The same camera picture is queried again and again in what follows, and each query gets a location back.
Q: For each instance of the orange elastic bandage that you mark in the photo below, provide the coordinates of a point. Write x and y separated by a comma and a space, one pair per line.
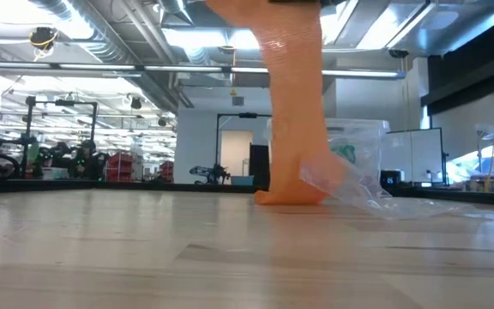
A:
294, 107

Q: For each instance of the clear plastic zip bag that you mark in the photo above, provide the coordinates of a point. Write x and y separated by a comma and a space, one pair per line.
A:
358, 189

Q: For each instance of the small background robot arm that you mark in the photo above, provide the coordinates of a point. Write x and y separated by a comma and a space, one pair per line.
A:
212, 173

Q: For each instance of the clear plastic storage bin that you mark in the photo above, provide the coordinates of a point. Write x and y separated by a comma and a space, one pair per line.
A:
367, 137

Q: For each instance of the green item in bin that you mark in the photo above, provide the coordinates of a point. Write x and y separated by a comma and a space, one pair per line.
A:
347, 152

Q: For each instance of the black upright panel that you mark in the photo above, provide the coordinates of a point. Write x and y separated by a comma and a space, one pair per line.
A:
259, 165

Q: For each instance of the black pendant lamp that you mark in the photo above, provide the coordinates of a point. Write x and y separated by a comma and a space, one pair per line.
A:
136, 103
162, 122

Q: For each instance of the teal box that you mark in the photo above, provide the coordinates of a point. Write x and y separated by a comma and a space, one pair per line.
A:
242, 180

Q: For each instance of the white board panel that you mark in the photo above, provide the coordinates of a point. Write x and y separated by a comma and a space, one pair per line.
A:
418, 154

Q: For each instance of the small black digital clock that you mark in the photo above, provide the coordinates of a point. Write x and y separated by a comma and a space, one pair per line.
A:
390, 180

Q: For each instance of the long ceiling light bar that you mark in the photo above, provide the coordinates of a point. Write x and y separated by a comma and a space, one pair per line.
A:
101, 67

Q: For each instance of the small red shelf rack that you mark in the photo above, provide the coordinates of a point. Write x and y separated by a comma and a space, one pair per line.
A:
167, 169

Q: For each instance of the large red shelf rack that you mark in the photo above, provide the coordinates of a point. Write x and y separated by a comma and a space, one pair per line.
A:
118, 165

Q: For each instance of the grey wall vent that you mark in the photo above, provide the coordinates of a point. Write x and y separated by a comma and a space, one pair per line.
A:
238, 101

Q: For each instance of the black dome security camera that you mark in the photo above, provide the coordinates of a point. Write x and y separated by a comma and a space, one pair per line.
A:
398, 54

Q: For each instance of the black metal frame stand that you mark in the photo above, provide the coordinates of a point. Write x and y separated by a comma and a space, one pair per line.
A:
247, 115

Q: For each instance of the black metal rig frame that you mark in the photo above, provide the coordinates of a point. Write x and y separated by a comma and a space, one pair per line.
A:
75, 103

